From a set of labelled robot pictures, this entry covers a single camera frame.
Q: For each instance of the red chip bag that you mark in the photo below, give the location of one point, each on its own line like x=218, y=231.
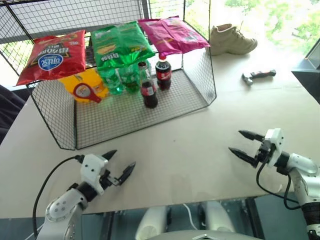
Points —
x=55, y=57

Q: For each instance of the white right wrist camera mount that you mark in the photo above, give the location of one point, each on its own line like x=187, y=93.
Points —
x=276, y=142

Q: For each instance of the white rounded robot leg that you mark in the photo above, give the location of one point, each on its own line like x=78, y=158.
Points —
x=217, y=217
x=152, y=222

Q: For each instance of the beige high-top shoe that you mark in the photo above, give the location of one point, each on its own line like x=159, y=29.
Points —
x=230, y=41

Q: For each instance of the cola bottle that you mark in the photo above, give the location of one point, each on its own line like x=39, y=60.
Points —
x=163, y=75
x=149, y=95

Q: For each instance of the cola bottle front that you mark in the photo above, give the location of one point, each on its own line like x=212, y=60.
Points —
x=149, y=95

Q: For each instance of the black table frame leg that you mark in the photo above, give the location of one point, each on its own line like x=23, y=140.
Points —
x=253, y=217

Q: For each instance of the cola bottle back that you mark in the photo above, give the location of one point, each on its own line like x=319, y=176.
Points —
x=163, y=75

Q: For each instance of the yellow chip bag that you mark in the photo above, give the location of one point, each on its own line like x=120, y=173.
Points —
x=92, y=78

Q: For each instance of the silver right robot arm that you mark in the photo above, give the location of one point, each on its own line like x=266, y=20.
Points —
x=303, y=167

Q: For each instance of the green plastic soda bottle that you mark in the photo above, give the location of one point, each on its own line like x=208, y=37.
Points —
x=130, y=80
x=111, y=82

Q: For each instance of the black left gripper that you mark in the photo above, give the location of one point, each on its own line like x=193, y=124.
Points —
x=108, y=179

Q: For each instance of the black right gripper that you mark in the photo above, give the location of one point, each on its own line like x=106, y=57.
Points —
x=266, y=152

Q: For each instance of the dark seat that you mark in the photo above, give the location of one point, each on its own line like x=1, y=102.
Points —
x=10, y=110

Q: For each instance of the black and silver hammer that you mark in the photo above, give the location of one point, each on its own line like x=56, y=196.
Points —
x=262, y=73

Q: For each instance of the green chip bag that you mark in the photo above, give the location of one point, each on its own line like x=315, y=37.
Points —
x=120, y=45

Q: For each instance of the pink chip bag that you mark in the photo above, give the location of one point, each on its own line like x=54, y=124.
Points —
x=172, y=35

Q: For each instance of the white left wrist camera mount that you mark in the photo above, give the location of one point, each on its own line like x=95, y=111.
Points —
x=91, y=170

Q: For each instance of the grey robot torso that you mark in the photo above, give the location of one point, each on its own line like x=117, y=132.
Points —
x=205, y=236

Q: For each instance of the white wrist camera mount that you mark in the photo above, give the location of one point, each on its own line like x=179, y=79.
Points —
x=276, y=142
x=91, y=170

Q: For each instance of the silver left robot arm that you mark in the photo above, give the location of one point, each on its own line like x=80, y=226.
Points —
x=62, y=212

